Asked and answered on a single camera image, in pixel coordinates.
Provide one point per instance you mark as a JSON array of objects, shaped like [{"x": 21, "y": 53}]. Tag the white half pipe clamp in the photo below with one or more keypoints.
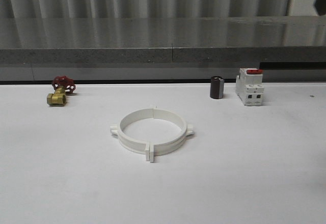
[
  {"x": 132, "y": 144},
  {"x": 165, "y": 147}
]

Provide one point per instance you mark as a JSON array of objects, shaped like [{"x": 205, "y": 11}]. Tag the dark robot arm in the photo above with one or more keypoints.
[{"x": 320, "y": 7}]

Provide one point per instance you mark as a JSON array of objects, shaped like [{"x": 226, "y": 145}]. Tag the dark cylindrical capacitor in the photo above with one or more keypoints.
[{"x": 216, "y": 87}]

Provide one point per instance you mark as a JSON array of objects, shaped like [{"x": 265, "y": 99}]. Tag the grey stone ledge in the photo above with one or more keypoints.
[{"x": 221, "y": 42}]

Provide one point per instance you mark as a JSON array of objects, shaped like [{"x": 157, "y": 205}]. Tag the white circuit breaker red switch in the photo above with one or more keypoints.
[{"x": 249, "y": 86}]

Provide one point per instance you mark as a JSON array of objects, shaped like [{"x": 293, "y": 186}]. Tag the brass valve with red handle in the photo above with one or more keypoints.
[{"x": 62, "y": 86}]

